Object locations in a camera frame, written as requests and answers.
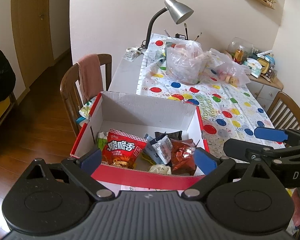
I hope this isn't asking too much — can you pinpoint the light blue snack packet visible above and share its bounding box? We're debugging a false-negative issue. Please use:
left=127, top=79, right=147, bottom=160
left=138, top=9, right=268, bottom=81
left=143, top=134, right=164, bottom=164

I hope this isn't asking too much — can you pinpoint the white blue cookie packet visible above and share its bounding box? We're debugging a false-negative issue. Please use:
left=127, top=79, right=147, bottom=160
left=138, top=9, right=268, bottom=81
left=150, top=134, right=173, bottom=165

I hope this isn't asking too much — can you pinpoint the yellow minion pouch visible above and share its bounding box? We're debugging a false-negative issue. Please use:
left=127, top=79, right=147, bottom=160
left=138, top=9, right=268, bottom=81
left=141, top=152, right=156, bottom=165

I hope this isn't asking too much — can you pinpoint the tissue box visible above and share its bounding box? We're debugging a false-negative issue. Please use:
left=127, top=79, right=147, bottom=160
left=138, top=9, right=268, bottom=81
left=244, top=58, right=262, bottom=78

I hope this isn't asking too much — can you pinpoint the wooden door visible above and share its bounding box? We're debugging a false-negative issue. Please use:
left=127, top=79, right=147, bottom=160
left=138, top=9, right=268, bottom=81
left=11, top=0, right=54, bottom=88

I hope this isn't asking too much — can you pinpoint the green snack bar packet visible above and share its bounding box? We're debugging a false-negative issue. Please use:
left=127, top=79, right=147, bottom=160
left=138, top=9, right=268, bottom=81
left=96, top=132, right=108, bottom=151

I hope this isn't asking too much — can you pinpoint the pink towel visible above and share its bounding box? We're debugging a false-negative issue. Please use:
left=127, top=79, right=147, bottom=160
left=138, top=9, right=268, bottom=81
left=77, top=54, right=103, bottom=104

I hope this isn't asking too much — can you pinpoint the cream white snack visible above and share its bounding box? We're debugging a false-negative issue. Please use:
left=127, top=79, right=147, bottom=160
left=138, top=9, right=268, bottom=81
left=149, top=164, right=172, bottom=175

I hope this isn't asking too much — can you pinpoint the orange liquid bottle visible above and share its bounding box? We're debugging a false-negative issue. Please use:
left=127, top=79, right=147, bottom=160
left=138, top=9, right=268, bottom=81
left=234, top=45, right=245, bottom=64

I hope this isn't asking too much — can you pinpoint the large clear plastic bag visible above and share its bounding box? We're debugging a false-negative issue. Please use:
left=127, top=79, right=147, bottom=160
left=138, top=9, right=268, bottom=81
left=165, top=40, right=210, bottom=85

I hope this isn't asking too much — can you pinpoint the red crispy noodle snack bag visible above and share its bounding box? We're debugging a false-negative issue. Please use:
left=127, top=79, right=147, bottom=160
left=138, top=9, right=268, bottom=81
left=102, top=129, right=148, bottom=169

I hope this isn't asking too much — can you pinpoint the white cabinet with wood top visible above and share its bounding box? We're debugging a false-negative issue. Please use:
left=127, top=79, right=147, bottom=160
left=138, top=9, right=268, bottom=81
left=247, top=75, right=284, bottom=111

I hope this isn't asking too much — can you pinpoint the balloon birthday tablecloth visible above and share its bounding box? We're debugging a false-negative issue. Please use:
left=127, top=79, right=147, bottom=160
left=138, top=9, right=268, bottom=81
left=136, top=34, right=284, bottom=158

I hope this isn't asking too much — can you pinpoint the keys and clutter on table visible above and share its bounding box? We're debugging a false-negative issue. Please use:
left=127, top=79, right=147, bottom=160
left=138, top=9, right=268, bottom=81
left=123, top=47, right=143, bottom=62

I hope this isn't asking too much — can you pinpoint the brown foil oreo bag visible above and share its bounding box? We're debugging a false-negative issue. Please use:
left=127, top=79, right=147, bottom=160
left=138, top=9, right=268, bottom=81
left=171, top=139, right=196, bottom=176

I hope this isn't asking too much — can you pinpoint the red and white cardboard box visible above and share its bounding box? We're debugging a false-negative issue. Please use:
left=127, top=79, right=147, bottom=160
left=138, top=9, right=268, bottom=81
left=70, top=92, right=204, bottom=193

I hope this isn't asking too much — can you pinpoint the black snack packet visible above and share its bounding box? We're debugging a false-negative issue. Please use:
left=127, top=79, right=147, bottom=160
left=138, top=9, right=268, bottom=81
left=155, top=131, right=182, bottom=140

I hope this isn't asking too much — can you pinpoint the wooden chair with pink towel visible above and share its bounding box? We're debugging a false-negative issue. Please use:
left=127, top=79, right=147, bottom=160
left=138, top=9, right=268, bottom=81
left=60, top=53, right=112, bottom=136

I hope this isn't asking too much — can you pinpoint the small clear bag with pastries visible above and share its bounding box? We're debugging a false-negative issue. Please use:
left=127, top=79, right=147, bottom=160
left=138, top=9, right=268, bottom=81
left=207, top=48, right=250, bottom=87

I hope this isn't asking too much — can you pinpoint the wooden slatted chair right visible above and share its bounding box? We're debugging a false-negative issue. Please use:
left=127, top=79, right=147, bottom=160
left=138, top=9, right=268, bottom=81
left=267, top=92, right=300, bottom=130

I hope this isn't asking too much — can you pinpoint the glass jar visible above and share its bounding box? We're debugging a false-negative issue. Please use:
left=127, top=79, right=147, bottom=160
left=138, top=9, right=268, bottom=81
left=227, top=37, right=254, bottom=58

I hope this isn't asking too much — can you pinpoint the person's right hand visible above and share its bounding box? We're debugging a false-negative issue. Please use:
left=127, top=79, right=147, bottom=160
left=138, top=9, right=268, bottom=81
left=292, top=187, right=300, bottom=227

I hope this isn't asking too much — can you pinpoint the silver desk lamp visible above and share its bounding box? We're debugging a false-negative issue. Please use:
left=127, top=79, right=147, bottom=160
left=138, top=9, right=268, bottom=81
left=141, top=0, right=195, bottom=51

